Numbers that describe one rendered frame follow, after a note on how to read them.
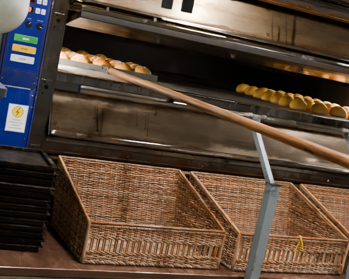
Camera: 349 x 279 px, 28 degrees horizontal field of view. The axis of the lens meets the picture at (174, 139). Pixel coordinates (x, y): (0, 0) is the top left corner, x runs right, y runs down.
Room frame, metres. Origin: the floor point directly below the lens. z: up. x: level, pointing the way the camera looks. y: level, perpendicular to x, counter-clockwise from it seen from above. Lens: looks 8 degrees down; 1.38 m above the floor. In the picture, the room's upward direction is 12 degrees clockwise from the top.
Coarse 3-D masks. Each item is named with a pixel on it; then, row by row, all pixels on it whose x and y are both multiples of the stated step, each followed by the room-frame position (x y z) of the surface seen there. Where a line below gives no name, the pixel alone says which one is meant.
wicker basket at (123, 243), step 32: (64, 160) 2.71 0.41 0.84; (96, 160) 2.77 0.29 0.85; (64, 192) 2.57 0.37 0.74; (96, 192) 2.75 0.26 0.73; (128, 192) 2.81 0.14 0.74; (160, 192) 2.89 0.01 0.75; (192, 192) 2.80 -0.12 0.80; (64, 224) 2.50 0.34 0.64; (96, 224) 2.30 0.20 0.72; (128, 224) 2.35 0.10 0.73; (160, 224) 2.86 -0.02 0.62; (192, 224) 2.76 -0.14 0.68; (96, 256) 2.31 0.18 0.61; (128, 256) 2.37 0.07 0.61; (160, 256) 2.42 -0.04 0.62; (192, 256) 2.48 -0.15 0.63
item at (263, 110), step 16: (64, 80) 2.72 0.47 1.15; (80, 80) 2.75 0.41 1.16; (96, 80) 2.78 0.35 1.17; (112, 80) 2.81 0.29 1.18; (160, 96) 2.91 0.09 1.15; (192, 96) 2.97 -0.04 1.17; (208, 96) 3.04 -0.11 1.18; (256, 112) 3.13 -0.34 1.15; (272, 112) 3.17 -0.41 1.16; (288, 112) 3.20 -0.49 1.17
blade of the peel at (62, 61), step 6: (60, 60) 3.11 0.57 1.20; (66, 60) 3.12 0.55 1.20; (72, 60) 3.13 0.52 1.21; (78, 66) 3.15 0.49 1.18; (84, 66) 3.16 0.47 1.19; (90, 66) 3.17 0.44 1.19; (96, 66) 3.19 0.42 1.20; (126, 72) 3.25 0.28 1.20; (132, 72) 3.27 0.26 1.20; (144, 78) 3.30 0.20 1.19; (150, 78) 3.31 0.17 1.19; (156, 78) 3.33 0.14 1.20
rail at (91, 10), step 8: (80, 8) 2.59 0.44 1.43; (88, 8) 2.59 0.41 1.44; (96, 8) 2.61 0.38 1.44; (112, 16) 2.63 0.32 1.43; (120, 16) 2.65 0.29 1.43; (128, 16) 2.66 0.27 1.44; (152, 24) 2.71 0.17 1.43; (160, 24) 2.72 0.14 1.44; (168, 24) 2.74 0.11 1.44; (184, 32) 2.77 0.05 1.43; (192, 32) 2.79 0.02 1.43; (200, 32) 2.81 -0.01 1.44; (224, 40) 2.86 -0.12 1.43; (232, 40) 2.87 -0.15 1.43; (240, 40) 2.89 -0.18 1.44; (256, 48) 2.93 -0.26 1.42; (264, 48) 2.95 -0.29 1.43; (272, 48) 2.96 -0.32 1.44; (296, 56) 3.02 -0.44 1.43; (304, 56) 3.04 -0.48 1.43; (312, 56) 3.06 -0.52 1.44; (336, 64) 3.12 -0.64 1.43; (344, 64) 3.14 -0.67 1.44
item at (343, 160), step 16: (128, 80) 2.90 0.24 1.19; (144, 80) 2.77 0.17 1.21; (176, 96) 2.48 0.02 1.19; (208, 112) 2.26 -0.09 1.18; (224, 112) 2.17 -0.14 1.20; (256, 128) 1.99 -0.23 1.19; (272, 128) 1.94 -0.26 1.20; (288, 144) 1.86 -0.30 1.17; (304, 144) 1.79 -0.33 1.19; (336, 160) 1.67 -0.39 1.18
